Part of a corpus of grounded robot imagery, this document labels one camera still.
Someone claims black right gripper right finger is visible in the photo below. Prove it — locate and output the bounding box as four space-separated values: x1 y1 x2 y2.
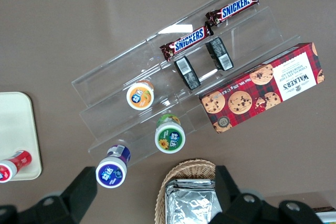
208 165 324 224

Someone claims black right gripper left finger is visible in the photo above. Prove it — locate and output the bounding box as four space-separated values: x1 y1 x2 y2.
0 166 98 224

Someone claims oval wicker basket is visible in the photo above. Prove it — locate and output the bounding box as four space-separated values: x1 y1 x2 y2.
154 158 217 224

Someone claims beige plastic tray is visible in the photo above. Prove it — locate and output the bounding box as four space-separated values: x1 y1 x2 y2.
0 92 43 182

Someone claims purple gum bottle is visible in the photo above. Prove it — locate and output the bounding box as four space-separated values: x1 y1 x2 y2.
95 144 131 189

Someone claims stack of foil trays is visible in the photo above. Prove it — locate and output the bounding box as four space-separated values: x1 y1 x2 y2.
164 178 224 224

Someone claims red gum bottle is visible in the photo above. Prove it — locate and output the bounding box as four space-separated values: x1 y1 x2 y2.
0 150 33 184

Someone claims white plastic snack bin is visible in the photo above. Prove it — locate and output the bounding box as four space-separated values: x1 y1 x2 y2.
313 206 336 224

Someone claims green gum bottle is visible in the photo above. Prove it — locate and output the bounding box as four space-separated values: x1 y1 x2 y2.
154 113 186 154

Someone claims red Walkers cookie box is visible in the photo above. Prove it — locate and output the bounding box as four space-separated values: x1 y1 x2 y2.
198 42 325 134

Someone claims orange gum bottle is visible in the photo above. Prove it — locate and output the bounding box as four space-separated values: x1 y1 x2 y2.
126 80 155 111

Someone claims clear acrylic stepped display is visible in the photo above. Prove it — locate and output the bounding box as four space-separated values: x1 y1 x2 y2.
71 0 301 168

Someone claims small black box with barcode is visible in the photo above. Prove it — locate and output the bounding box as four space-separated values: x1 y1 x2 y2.
174 56 202 91
205 37 234 71

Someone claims Snickers chocolate bar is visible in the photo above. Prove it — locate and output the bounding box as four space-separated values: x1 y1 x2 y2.
160 22 214 62
204 0 260 27

